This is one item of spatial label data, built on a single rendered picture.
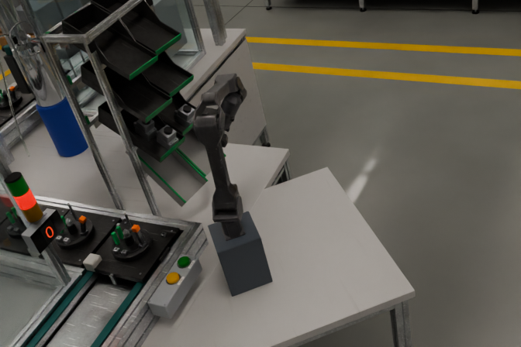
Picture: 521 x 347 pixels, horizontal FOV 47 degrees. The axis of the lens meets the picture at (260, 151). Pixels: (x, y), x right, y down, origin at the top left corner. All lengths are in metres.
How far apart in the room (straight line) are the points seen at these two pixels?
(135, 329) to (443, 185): 2.18
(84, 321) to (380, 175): 2.17
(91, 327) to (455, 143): 2.59
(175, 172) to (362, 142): 1.98
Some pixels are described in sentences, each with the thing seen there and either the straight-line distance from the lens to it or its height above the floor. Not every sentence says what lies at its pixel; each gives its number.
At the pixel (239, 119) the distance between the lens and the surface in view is 3.65.
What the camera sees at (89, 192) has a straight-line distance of 2.65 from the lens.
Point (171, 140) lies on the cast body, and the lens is 2.08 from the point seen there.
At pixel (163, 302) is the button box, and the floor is 0.96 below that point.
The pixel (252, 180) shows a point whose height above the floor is 0.86.
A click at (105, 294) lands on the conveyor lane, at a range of 2.08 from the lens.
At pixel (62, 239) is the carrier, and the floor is 0.99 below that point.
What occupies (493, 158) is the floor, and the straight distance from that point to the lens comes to 3.77.
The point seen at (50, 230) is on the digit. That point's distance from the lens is 1.94.
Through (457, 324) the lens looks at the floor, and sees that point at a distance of 2.91.
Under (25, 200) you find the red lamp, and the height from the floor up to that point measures 1.34.
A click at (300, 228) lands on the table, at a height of 0.86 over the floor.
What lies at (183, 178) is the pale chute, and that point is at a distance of 2.20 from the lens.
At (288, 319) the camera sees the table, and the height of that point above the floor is 0.86.
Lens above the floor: 2.31
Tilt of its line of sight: 35 degrees down
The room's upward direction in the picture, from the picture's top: 14 degrees counter-clockwise
